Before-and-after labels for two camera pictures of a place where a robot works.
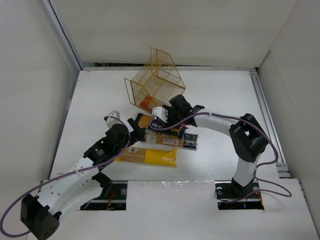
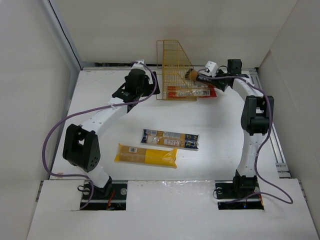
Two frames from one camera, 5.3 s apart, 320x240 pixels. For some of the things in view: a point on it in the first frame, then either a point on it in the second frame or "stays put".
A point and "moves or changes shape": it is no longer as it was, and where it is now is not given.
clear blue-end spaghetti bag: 178,137 stays put
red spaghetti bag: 145,103 -> 203,91
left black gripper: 133,129 -> 153,83
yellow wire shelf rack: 157,83 moves or changes shape
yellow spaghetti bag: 149,156 stays put
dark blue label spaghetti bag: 143,120 -> 191,73
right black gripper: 168,115 -> 204,78
